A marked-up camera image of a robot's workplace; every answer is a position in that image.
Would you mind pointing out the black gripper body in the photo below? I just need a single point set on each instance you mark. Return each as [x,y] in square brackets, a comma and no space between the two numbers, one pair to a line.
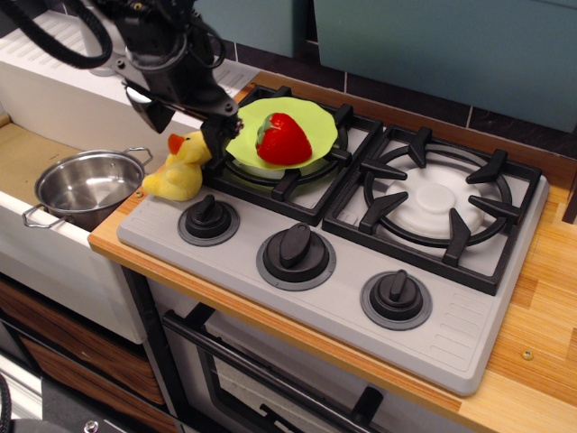
[173,65]

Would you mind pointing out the green plastic plate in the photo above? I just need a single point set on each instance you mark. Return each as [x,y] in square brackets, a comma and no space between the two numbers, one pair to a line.
[318,125]

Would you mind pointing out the black left burner grate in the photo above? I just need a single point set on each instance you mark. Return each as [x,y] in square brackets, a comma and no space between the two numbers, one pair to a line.
[303,194]

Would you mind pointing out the yellow stuffed duck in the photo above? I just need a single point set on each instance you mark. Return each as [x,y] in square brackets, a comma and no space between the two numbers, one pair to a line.
[181,176]

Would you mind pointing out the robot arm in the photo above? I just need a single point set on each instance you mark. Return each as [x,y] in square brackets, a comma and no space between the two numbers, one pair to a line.
[177,12]

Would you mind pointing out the black right burner grate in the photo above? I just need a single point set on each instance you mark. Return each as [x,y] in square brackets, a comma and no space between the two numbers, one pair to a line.
[439,206]

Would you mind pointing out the grey toy stove top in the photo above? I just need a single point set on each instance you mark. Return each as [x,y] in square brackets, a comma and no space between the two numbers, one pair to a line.
[451,348]

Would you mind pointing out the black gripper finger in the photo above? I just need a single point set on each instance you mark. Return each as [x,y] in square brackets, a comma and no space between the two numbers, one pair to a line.
[218,132]
[155,114]

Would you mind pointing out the white toy sink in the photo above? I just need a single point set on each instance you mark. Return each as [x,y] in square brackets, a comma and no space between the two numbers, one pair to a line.
[77,109]

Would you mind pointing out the black middle stove knob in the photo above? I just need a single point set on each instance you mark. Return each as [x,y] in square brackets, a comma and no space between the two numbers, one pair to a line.
[296,259]

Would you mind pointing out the black left stove knob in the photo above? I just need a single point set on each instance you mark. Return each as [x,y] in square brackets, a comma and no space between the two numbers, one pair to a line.
[208,222]

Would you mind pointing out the black right stove knob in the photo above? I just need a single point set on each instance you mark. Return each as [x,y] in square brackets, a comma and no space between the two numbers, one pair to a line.
[396,301]

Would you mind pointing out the black burner grate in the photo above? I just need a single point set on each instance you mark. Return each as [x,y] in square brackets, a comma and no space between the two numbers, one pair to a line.
[439,206]
[303,194]

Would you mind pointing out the stainless steel pot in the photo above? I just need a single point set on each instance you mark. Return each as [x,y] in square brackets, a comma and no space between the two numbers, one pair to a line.
[84,189]

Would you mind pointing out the black oven door handle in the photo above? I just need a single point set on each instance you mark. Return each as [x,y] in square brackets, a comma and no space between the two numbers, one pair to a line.
[265,376]

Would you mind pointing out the grey toy faucet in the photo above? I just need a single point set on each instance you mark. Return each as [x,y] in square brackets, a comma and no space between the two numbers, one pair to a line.
[107,69]

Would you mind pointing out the teal cabinet door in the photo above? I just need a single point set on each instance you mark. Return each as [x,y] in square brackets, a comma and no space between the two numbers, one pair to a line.
[514,58]

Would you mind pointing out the black stove knob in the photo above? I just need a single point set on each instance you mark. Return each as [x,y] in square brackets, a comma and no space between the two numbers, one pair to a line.
[296,259]
[396,301]
[208,222]

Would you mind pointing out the red toy strawberry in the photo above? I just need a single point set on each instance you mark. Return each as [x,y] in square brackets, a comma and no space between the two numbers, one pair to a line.
[281,141]

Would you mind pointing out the wood grain drawer front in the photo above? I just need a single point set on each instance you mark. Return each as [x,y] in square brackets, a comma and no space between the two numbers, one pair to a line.
[85,357]

